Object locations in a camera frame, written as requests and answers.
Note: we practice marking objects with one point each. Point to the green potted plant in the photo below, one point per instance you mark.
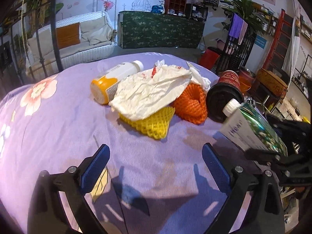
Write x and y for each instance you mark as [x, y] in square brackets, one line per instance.
[251, 12]

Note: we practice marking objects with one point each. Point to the black metal rack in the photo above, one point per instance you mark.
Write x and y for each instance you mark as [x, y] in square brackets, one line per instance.
[237, 53]

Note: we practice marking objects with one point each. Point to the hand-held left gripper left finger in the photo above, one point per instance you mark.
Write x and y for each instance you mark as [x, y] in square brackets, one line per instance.
[95, 165]

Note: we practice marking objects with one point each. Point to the pink towel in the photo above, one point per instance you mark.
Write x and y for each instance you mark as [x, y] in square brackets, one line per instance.
[243, 35]

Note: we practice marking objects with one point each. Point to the white wicker sofa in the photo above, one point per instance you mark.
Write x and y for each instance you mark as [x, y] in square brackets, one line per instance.
[80, 53]

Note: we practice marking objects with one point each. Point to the orange foam fruit net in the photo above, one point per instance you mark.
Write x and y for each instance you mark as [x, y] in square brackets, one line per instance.
[192, 102]

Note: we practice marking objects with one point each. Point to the white plastic bag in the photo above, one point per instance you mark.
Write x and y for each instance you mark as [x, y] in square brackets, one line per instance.
[148, 90]

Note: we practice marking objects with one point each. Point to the white and yellow plastic bottle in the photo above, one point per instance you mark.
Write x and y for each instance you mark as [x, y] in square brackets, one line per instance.
[107, 82]

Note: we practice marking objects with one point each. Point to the green patterned cloth counter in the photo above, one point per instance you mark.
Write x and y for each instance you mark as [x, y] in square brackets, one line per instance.
[160, 31]

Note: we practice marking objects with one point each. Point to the purple floral blanket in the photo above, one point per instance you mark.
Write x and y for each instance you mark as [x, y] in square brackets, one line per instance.
[61, 126]

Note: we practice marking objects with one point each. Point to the red ladder shelf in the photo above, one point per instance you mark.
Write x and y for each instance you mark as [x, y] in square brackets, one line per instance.
[277, 43]

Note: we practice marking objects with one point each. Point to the beige cushion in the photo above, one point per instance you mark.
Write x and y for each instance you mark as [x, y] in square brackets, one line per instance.
[96, 34]

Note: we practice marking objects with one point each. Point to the orange bucket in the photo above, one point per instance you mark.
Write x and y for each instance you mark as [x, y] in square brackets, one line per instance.
[245, 84]

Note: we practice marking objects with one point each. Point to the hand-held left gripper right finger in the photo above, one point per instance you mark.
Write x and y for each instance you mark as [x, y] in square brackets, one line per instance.
[215, 165]

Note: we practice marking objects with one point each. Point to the green drink carton white cap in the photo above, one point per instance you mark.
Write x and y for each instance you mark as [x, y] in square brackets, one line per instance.
[251, 129]

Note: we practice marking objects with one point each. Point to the metal basin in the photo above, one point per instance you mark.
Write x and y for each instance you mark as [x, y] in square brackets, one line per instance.
[249, 72]

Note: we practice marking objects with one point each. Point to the red worn suitcase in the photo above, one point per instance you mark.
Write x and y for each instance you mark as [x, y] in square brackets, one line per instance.
[271, 82]

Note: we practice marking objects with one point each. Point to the orange cushion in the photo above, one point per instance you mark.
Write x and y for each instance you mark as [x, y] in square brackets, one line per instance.
[68, 35]

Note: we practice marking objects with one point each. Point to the purple towel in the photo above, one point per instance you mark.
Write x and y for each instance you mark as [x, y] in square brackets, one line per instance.
[237, 26]

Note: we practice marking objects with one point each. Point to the red pedal bin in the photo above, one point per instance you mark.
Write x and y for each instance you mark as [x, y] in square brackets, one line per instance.
[209, 58]

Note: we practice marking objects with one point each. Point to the white tissue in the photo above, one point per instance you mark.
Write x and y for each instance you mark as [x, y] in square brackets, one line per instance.
[199, 78]

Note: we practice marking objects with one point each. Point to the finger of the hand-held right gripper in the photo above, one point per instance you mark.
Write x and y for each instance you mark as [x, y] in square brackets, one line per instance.
[265, 157]
[285, 128]

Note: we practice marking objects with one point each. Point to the yellow foam fruit net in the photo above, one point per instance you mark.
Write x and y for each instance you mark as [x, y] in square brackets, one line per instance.
[153, 125]

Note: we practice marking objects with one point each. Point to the red can with black base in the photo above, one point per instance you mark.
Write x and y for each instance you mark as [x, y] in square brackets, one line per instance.
[224, 95]

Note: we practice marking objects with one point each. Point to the black metal swing frame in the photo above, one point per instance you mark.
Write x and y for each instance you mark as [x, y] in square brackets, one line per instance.
[54, 36]

